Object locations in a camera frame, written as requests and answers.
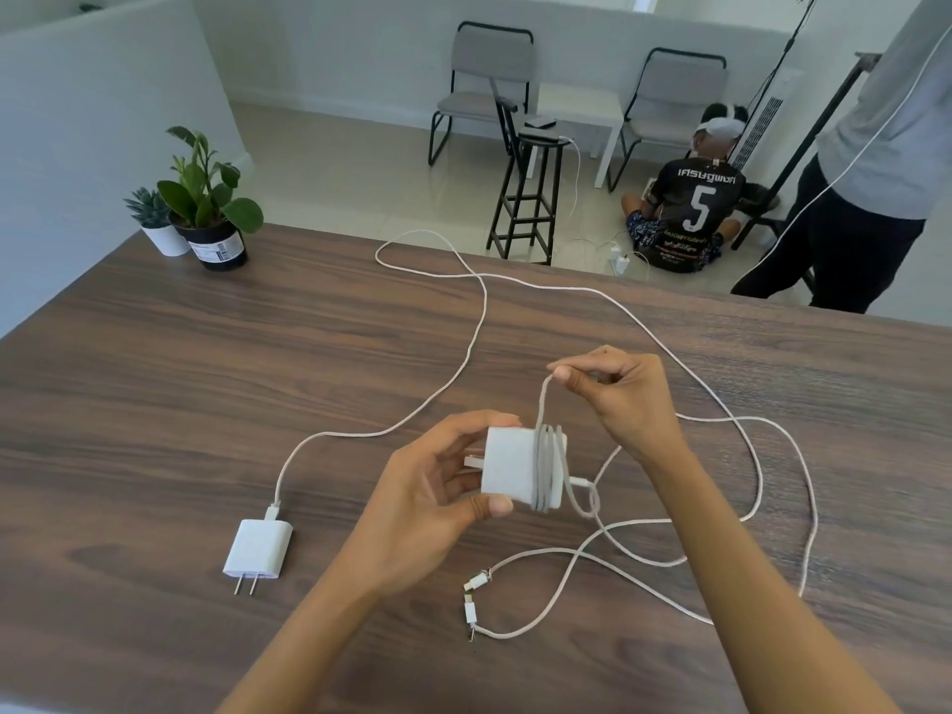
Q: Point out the person's left hand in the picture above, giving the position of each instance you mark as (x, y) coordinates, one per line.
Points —
(416, 513)

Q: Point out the person's right hand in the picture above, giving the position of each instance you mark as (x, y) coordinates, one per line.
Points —
(632, 401)

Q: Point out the person's right forearm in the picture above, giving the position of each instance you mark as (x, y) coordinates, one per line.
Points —
(759, 602)

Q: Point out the white power strip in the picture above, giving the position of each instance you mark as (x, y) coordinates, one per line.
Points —
(619, 261)

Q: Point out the black bar stool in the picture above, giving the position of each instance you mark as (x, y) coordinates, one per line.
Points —
(543, 139)

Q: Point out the white headset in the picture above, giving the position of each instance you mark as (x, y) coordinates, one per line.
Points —
(721, 127)

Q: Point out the dark flat device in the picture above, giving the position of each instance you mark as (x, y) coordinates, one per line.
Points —
(541, 123)

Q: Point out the white side table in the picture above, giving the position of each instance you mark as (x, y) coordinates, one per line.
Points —
(580, 104)

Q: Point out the grey folding chair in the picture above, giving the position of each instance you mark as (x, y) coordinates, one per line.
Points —
(680, 85)
(491, 55)

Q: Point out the white tower appliance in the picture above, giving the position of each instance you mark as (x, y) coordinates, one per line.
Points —
(773, 111)

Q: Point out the green plant in black pot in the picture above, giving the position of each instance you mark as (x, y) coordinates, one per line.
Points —
(219, 249)

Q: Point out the succulent in white pot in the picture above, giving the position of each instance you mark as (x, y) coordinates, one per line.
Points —
(165, 241)

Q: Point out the thin black stand pole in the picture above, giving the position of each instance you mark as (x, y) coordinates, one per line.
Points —
(790, 40)

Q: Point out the black metal desk frame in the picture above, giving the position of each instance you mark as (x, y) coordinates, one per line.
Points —
(811, 144)

